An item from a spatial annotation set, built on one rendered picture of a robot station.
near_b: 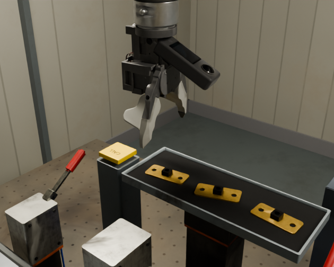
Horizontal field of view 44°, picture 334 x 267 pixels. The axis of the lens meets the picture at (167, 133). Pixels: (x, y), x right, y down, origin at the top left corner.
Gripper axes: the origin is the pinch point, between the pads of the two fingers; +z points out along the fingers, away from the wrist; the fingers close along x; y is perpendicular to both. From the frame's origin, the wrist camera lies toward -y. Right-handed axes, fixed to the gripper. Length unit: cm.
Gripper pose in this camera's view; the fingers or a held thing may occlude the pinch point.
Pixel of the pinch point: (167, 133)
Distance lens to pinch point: 78.6
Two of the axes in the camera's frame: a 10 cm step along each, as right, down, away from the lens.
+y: -8.7, -2.3, 4.4
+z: 0.0, 8.9, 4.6
